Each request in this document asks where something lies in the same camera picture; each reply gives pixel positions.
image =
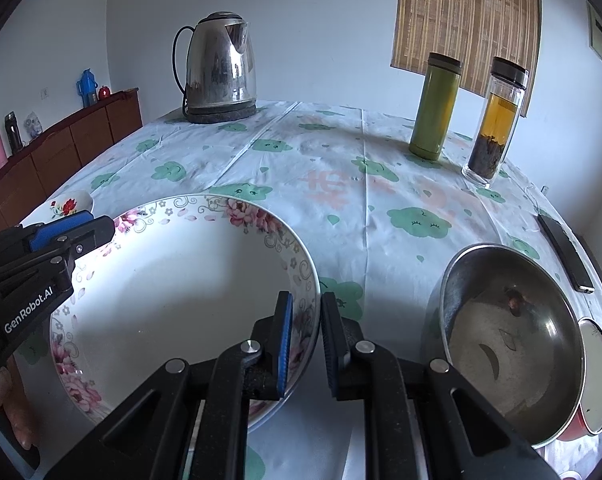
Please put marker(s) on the stainless steel bowl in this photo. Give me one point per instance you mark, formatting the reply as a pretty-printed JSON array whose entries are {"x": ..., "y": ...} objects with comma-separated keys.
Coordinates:
[{"x": 506, "y": 350}]

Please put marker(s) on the blue thermos jug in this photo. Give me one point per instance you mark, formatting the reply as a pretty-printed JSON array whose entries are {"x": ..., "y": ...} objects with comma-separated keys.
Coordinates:
[{"x": 87, "y": 87}]

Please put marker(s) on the person's left hand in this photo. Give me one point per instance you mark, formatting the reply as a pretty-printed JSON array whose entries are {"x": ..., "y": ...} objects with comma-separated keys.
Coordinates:
[{"x": 8, "y": 410}]

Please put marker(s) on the glass tea bottle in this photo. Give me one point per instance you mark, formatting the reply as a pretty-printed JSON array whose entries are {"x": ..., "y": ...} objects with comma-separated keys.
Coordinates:
[{"x": 496, "y": 130}]

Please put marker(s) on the stainless steel electric kettle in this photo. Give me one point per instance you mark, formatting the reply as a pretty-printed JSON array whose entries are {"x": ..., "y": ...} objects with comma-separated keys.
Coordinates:
[{"x": 221, "y": 65}]

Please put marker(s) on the brown wooden cabinet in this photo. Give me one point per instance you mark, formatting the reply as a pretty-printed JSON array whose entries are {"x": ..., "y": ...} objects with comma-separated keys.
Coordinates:
[{"x": 56, "y": 155}]

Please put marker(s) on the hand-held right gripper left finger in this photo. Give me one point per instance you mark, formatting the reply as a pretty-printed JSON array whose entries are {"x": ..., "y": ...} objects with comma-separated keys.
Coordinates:
[{"x": 284, "y": 342}]

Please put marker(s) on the green thermos bottle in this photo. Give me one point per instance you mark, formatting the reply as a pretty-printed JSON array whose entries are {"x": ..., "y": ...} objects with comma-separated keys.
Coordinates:
[{"x": 432, "y": 110}]

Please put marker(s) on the green cloud print tablecloth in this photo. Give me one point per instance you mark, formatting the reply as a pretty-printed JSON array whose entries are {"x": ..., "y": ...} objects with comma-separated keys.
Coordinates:
[{"x": 331, "y": 160}]

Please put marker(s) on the black smartphone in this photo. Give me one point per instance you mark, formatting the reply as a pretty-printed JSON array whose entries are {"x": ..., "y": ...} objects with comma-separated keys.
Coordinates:
[{"x": 566, "y": 255}]

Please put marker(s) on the small red flower white plate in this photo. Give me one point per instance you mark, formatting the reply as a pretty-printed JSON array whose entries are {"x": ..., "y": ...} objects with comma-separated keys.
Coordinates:
[{"x": 70, "y": 205}]

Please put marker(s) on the large pink floral white bowl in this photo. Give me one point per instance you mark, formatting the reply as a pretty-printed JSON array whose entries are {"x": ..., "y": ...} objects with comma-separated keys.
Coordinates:
[{"x": 181, "y": 285}]

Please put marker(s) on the white enamel bowl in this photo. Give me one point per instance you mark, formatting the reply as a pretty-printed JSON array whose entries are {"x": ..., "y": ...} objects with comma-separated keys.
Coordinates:
[{"x": 597, "y": 375}]

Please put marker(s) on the black water bottle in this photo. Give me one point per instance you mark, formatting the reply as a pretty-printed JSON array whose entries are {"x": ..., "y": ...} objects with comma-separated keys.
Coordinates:
[{"x": 14, "y": 132}]

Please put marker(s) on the bamboo window blind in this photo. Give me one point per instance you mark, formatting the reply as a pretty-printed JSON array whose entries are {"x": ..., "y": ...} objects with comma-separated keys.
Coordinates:
[{"x": 466, "y": 20}]

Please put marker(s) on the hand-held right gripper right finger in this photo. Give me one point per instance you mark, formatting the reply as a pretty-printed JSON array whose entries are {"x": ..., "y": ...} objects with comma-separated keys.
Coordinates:
[{"x": 331, "y": 347}]

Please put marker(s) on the clear glass jar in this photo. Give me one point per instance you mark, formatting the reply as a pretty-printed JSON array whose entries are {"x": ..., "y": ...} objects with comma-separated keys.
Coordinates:
[{"x": 33, "y": 125}]

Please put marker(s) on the small red ornament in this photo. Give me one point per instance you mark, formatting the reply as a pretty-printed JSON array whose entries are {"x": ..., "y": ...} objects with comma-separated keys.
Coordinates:
[{"x": 103, "y": 93}]

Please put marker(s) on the grey kettle base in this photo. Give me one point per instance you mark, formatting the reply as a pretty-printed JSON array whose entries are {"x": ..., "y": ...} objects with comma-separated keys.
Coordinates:
[{"x": 216, "y": 114}]

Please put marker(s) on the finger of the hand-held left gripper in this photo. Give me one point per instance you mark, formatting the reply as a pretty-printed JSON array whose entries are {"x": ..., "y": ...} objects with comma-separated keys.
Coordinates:
[
  {"x": 66, "y": 225},
  {"x": 93, "y": 235}
]

